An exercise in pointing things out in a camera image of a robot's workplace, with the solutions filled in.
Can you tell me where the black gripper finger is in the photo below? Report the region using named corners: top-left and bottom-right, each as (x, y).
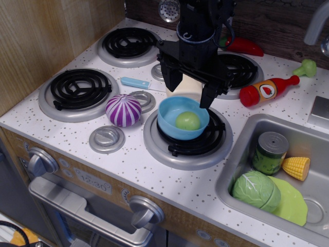
top-left (200, 82), bottom-right (219, 109)
top-left (161, 58), bottom-right (182, 92)

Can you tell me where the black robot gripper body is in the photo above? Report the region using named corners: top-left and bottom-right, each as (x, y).
top-left (156, 30), bottom-right (233, 95)

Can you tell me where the green toy pear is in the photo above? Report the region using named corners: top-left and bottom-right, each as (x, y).
top-left (175, 111), bottom-right (200, 131)

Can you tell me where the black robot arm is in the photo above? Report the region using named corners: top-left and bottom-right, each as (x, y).
top-left (157, 1), bottom-right (236, 109)

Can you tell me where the light blue plastic bowl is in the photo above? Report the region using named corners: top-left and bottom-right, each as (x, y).
top-left (157, 96), bottom-right (210, 140)

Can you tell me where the silver stovetop knob upper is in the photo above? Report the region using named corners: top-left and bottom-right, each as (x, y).
top-left (151, 63), bottom-right (164, 82)

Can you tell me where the silver stovetop knob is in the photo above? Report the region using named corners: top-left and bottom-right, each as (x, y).
top-left (130, 91), bottom-right (156, 113)
top-left (89, 126), bottom-right (125, 154)
top-left (151, 63), bottom-right (164, 82)

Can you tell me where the cream toy detergent jug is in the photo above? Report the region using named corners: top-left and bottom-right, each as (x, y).
top-left (166, 74), bottom-right (203, 102)

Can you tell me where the silver stovetop knob middle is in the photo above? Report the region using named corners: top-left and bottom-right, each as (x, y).
top-left (130, 91), bottom-right (156, 113)

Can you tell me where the red toy ketchup bottle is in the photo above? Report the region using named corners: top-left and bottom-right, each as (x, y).
top-left (239, 75), bottom-right (300, 107)

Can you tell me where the back right black burner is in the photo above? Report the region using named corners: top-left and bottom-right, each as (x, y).
top-left (217, 51), bottom-right (264, 100)

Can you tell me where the black burner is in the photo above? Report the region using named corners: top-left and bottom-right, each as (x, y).
top-left (217, 51), bottom-right (264, 100)
top-left (39, 68), bottom-right (119, 123)
top-left (97, 27), bottom-right (160, 68)
top-left (143, 108), bottom-right (233, 170)

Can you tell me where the red toy chili pepper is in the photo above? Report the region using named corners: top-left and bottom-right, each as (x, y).
top-left (220, 37), bottom-right (264, 57)

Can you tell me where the back left black burner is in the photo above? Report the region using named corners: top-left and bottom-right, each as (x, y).
top-left (97, 27), bottom-right (160, 68)

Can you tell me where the front right black burner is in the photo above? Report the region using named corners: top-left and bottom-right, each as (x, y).
top-left (143, 108), bottom-right (233, 170)

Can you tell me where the silver hanging strainer spoon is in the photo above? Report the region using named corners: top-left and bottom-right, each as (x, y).
top-left (158, 0), bottom-right (180, 23)

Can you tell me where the purple striped toy onion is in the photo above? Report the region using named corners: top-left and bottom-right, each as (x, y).
top-left (105, 94), bottom-right (141, 128)

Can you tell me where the green toy tin can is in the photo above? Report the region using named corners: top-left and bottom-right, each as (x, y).
top-left (252, 132), bottom-right (289, 175)

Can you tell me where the silver stovetop knob front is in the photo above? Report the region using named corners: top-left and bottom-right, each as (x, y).
top-left (89, 126), bottom-right (125, 154)

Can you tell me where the front left black burner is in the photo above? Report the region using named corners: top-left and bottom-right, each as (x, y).
top-left (39, 68), bottom-right (119, 123)

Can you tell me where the green toy broccoli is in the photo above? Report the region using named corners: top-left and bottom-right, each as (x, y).
top-left (293, 59), bottom-right (317, 78)

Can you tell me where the green toy cabbage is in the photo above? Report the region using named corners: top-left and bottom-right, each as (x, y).
top-left (231, 170), bottom-right (281, 213)

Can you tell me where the silver metal sink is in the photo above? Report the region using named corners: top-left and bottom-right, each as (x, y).
top-left (216, 114), bottom-right (328, 246)

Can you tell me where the yellow toy corn piece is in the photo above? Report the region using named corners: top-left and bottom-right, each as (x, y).
top-left (282, 157), bottom-right (310, 181)

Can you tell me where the silver faucet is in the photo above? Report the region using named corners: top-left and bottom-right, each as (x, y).
top-left (303, 1), bottom-right (328, 45)

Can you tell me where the oven clock display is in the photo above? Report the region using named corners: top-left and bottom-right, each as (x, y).
top-left (74, 168), bottom-right (112, 195)

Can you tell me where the silver oven dial right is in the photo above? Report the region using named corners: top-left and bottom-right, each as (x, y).
top-left (129, 196), bottom-right (165, 229)

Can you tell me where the silver oven dial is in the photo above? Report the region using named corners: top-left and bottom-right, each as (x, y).
top-left (129, 196), bottom-right (165, 229)
top-left (28, 147), bottom-right (59, 177)

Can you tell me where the light green plastic plate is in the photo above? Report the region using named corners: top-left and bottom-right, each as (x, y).
top-left (269, 177), bottom-right (308, 226)

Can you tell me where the silver oven dial left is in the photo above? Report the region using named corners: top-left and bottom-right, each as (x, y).
top-left (28, 147), bottom-right (59, 177)

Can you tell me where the blue handled toy knife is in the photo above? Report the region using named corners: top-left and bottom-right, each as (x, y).
top-left (120, 77), bottom-right (166, 92)

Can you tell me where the black cable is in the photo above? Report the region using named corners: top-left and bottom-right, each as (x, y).
top-left (218, 20), bottom-right (236, 51)

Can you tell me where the silver oven door handle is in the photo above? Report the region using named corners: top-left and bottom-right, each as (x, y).
top-left (29, 177), bottom-right (153, 246)

